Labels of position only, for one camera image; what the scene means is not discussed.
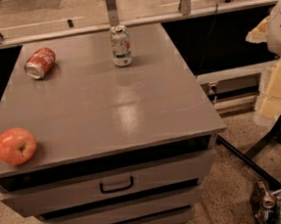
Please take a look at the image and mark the black drawer handle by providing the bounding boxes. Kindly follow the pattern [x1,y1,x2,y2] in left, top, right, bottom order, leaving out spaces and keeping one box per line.
[99,176,135,195]

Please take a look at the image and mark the white green 7up can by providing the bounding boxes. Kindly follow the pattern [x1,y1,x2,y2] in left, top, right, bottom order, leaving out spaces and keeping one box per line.
[110,25,132,67]

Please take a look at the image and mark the middle grey drawer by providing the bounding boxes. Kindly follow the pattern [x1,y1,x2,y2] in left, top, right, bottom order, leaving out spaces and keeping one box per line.
[45,186,201,224]

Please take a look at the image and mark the red soda can lying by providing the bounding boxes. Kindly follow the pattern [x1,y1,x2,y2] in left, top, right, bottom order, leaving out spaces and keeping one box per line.
[24,48,56,80]

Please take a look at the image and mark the black hanging cable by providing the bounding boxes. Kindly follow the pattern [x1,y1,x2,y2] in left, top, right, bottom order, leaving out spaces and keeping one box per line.
[188,2,226,79]

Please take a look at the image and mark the red apple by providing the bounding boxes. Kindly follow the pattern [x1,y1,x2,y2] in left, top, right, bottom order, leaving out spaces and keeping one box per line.
[0,127,37,165]

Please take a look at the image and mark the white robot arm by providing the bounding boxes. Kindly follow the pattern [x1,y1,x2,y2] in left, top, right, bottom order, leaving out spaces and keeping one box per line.
[266,0,281,56]

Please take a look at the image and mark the yellow foam blocks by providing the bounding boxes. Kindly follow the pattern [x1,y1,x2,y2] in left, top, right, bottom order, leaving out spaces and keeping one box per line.
[245,17,281,119]

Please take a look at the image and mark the top grey drawer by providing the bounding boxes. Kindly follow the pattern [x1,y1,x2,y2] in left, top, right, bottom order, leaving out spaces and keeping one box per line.
[2,149,215,217]

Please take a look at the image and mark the grey drawer cabinet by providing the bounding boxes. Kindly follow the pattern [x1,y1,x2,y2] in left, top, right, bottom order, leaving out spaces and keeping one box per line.
[0,24,224,224]

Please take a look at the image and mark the black metal stand leg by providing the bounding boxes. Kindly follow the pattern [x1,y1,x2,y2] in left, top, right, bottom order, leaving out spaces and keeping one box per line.
[215,114,281,190]

